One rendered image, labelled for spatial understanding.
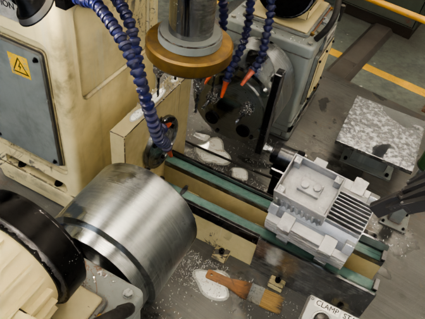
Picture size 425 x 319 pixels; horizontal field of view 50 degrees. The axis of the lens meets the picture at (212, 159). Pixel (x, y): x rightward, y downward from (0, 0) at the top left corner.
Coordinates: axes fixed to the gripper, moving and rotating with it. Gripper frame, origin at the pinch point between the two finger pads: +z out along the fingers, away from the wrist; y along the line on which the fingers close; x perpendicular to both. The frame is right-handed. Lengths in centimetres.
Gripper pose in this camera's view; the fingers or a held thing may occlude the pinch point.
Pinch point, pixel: (388, 204)
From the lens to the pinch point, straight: 92.8
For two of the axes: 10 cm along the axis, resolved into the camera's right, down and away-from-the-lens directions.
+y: -4.7, 5.8, -6.6
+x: 7.0, 7.1, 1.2
